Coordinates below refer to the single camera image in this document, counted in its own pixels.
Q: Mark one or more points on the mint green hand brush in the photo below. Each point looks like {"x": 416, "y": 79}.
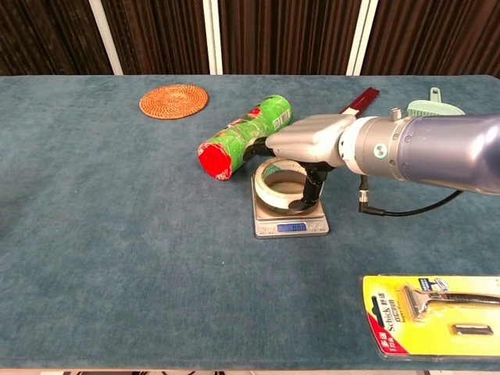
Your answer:
{"x": 429, "y": 107}

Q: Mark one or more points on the white partition frame post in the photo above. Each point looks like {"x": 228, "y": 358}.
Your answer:
{"x": 105, "y": 35}
{"x": 212, "y": 35}
{"x": 361, "y": 35}

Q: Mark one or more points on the round woven rattan coaster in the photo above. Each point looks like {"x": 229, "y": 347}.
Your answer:
{"x": 173, "y": 101}

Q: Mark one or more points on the silver digital kitchen scale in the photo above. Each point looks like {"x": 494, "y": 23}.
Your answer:
{"x": 293, "y": 227}

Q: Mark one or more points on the dark slatted partition panel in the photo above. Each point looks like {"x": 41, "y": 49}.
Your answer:
{"x": 285, "y": 35}
{"x": 43, "y": 35}
{"x": 156, "y": 35}
{"x": 437, "y": 35}

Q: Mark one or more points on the yellow razor blister pack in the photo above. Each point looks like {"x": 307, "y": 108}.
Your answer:
{"x": 429, "y": 336}

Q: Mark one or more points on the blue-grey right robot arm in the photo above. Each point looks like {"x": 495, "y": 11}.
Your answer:
{"x": 449, "y": 148}

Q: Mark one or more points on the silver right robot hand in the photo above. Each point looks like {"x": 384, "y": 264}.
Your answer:
{"x": 308, "y": 140}

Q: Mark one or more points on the dark red long narrow box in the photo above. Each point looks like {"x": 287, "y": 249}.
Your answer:
{"x": 361, "y": 101}

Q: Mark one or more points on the white tape roll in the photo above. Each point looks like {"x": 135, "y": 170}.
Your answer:
{"x": 269, "y": 195}

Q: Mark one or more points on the green cylindrical snack can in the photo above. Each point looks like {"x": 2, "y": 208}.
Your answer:
{"x": 238, "y": 136}

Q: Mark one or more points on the blue velvet tablecloth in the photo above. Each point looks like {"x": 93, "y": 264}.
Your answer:
{"x": 117, "y": 234}

